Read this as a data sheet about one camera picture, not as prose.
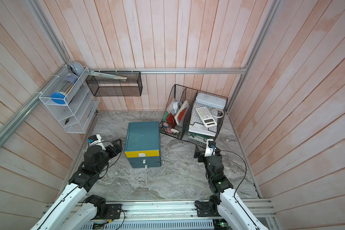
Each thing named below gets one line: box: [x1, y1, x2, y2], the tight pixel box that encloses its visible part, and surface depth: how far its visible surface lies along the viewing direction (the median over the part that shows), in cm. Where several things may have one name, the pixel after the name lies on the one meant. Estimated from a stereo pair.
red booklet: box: [165, 112, 177, 129], surface depth 109 cm
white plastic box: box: [195, 92, 227, 110], surface depth 98 cm
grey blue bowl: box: [71, 60, 85, 78], surface depth 85 cm
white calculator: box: [195, 106, 218, 128], surface depth 89 cm
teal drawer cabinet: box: [124, 121, 162, 169], surface depth 79 cm
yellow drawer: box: [124, 149, 161, 159], surface depth 75 cm
